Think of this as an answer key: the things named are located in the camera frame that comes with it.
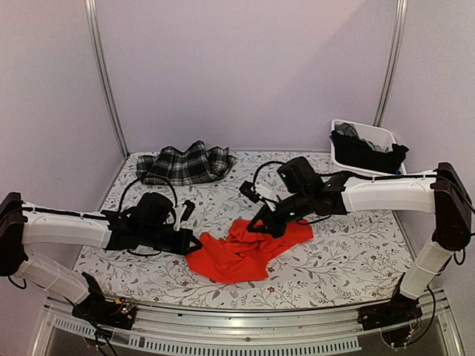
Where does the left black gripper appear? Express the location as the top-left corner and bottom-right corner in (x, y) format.
(140, 225), (202, 255)

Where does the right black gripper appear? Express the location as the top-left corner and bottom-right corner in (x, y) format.
(247, 188), (314, 237)

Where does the red orange garment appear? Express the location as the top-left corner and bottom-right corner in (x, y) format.
(186, 220), (313, 284)

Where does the black white plaid skirt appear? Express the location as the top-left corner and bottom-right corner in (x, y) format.
(136, 140), (237, 186)

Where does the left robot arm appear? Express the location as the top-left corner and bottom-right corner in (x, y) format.
(1, 192), (202, 322)

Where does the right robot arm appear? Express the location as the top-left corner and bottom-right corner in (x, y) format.
(240, 156), (474, 323)

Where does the white plastic laundry bin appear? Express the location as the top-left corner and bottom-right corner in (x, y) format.
(330, 119), (409, 176)

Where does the floral patterned table mat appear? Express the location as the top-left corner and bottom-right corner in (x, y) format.
(73, 151), (413, 310)

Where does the black garment in bin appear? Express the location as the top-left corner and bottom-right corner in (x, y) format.
(331, 131), (409, 174)

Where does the grey garment in bin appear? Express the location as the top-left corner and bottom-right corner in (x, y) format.
(335, 122), (359, 138)

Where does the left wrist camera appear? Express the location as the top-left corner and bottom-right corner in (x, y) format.
(174, 200), (195, 231)

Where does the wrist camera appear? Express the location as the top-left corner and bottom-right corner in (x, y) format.
(174, 200), (195, 231)
(239, 181), (276, 203)

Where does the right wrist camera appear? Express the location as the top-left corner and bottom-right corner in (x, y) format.
(239, 181), (276, 203)

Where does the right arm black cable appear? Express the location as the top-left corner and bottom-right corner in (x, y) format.
(252, 160), (289, 186)

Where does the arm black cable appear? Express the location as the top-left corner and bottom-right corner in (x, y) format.
(252, 160), (289, 186)
(120, 174), (178, 214)

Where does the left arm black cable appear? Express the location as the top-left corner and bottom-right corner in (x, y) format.
(120, 174), (178, 214)

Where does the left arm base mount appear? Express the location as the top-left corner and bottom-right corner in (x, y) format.
(72, 272), (137, 330)

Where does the aluminium front rail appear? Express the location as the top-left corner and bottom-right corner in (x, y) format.
(32, 289), (468, 355)

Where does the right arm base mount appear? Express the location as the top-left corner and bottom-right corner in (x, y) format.
(357, 292), (422, 331)

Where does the right aluminium frame post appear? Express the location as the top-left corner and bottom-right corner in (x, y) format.
(373, 0), (407, 127)

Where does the aluminium frame post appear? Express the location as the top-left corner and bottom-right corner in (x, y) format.
(84, 0), (130, 158)
(373, 0), (407, 127)

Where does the left aluminium frame post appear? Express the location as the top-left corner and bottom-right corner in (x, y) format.
(84, 0), (130, 158)

